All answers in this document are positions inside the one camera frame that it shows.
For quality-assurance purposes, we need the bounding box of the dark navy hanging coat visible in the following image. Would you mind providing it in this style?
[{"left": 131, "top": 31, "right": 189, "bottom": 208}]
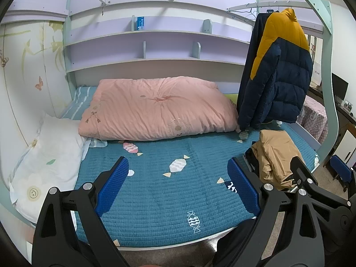
[{"left": 237, "top": 12, "right": 279, "bottom": 131}]

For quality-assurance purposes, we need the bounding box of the striped blue pillow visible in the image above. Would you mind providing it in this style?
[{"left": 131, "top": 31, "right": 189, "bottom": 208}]
[{"left": 59, "top": 86, "right": 98, "bottom": 120}]

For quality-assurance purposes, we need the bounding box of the desk with white cabinet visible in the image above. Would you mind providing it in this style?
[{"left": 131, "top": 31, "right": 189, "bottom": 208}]
[{"left": 320, "top": 87, "right": 356, "bottom": 170}]

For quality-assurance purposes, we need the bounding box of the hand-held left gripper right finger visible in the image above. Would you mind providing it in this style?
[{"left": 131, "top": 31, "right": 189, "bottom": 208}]
[{"left": 227, "top": 156, "right": 326, "bottom": 267}]

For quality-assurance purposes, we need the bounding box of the navy and yellow puffer jacket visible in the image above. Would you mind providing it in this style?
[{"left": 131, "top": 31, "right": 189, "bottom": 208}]
[{"left": 250, "top": 8, "right": 313, "bottom": 123}]

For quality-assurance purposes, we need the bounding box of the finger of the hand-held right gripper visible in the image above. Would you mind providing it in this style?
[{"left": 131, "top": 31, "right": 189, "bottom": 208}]
[
  {"left": 290, "top": 156, "right": 350, "bottom": 210},
  {"left": 329, "top": 155, "right": 356, "bottom": 192}
]

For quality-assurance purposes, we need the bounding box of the lavender wall shelf unit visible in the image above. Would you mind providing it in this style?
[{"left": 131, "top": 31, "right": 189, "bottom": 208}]
[{"left": 64, "top": 1, "right": 252, "bottom": 74}]

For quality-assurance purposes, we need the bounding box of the white clothes rail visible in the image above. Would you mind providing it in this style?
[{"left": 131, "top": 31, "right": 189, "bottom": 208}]
[{"left": 228, "top": 0, "right": 316, "bottom": 13}]

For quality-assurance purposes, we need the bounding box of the white paper bag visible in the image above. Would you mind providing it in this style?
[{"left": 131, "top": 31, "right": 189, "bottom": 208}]
[{"left": 311, "top": 61, "right": 323, "bottom": 88}]

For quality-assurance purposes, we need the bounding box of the pink quilt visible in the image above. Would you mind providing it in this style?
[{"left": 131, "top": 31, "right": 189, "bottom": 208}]
[{"left": 78, "top": 76, "right": 240, "bottom": 141}]

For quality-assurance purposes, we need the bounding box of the black computer monitor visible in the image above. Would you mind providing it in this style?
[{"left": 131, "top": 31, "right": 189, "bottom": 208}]
[{"left": 331, "top": 73, "right": 349, "bottom": 102}]

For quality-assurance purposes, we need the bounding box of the teal quilted bed mat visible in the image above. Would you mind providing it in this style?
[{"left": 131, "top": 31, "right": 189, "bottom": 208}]
[{"left": 74, "top": 122, "right": 320, "bottom": 247}]

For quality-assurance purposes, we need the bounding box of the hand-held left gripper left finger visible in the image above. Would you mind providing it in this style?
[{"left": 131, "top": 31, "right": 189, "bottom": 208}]
[{"left": 32, "top": 156, "right": 131, "bottom": 267}]

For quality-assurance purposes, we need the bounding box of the pink checkered cloth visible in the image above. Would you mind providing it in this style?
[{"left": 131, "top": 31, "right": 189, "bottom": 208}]
[{"left": 296, "top": 96, "right": 327, "bottom": 145}]

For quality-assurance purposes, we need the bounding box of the pale green bunk bed frame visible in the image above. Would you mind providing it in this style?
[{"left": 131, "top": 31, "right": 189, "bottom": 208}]
[{"left": 0, "top": 0, "right": 342, "bottom": 229}]

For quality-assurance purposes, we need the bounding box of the white pillow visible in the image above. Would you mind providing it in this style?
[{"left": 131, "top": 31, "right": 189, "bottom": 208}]
[{"left": 8, "top": 113, "right": 91, "bottom": 224}]

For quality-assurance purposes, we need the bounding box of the tan button-up jacket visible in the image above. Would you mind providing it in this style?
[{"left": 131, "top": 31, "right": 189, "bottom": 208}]
[{"left": 252, "top": 129, "right": 309, "bottom": 191}]

